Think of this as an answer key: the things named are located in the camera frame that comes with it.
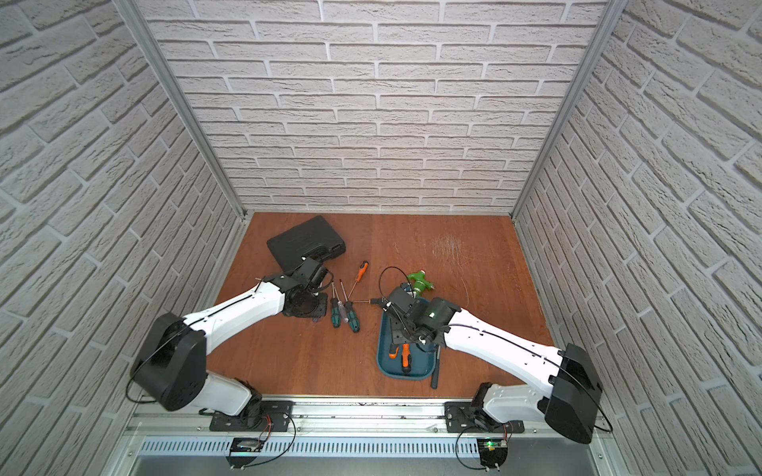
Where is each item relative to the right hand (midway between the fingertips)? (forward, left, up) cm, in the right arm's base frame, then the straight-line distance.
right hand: (404, 329), depth 78 cm
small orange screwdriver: (+26, +12, -8) cm, 30 cm away
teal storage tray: (-5, -5, -11) cm, 13 cm away
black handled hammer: (-10, -8, -9) cm, 16 cm away
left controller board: (-24, +41, -11) cm, 49 cm away
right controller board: (-27, -20, -12) cm, 36 cm away
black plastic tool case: (+37, +38, -7) cm, 54 cm away
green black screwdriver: (+12, +21, -8) cm, 25 cm away
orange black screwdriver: (-3, +3, -9) cm, 10 cm away
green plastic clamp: (+20, -7, -9) cm, 23 cm away
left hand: (+11, +23, -4) cm, 26 cm away
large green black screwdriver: (+8, +15, -9) cm, 19 cm away
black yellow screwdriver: (+15, +8, -11) cm, 20 cm away
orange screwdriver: (-5, 0, -9) cm, 10 cm away
